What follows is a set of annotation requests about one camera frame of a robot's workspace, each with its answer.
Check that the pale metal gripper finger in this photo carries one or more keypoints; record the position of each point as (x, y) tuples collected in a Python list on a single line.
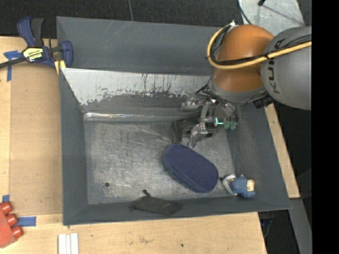
[(189, 103), (197, 134)]

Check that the black sunglasses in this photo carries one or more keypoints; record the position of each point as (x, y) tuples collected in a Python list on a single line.
[(178, 131)]

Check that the dark blue oval case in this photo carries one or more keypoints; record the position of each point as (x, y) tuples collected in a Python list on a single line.
[(191, 168)]

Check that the blue toy figure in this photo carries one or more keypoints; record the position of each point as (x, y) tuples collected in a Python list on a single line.
[(241, 187)]

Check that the grey metal bin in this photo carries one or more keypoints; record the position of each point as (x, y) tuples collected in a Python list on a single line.
[(127, 157)]

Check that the black cloth pouch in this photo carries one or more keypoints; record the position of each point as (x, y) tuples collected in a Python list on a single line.
[(156, 206)]

